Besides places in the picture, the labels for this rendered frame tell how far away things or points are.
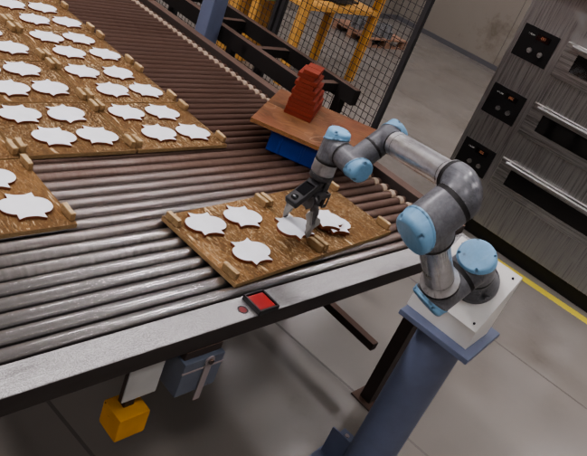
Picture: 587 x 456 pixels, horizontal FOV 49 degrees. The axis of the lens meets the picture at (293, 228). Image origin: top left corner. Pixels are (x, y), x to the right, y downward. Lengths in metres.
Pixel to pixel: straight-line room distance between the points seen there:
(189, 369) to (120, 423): 0.21
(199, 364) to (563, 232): 3.58
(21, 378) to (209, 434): 1.34
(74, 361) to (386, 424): 1.29
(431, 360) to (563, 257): 2.84
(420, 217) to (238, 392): 1.55
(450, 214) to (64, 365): 0.93
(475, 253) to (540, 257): 3.07
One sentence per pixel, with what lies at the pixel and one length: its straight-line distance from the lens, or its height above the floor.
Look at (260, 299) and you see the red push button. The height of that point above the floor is 0.93.
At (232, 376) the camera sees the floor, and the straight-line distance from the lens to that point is 2.94.
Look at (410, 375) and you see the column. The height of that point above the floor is 0.65.
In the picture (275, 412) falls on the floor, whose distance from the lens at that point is 2.88.
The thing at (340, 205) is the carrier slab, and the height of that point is 0.94.
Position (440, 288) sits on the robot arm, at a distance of 1.88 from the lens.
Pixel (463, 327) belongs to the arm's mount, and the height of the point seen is 0.93.
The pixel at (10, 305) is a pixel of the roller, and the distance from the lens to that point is 1.63.
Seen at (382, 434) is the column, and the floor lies 0.36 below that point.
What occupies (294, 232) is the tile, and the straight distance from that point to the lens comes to 2.05.
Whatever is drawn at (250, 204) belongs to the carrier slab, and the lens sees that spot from 2.23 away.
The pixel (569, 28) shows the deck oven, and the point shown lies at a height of 1.62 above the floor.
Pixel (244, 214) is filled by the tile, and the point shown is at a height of 0.95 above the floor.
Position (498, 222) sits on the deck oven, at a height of 0.22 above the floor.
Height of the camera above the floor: 1.99
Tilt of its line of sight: 29 degrees down
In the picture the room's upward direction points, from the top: 23 degrees clockwise
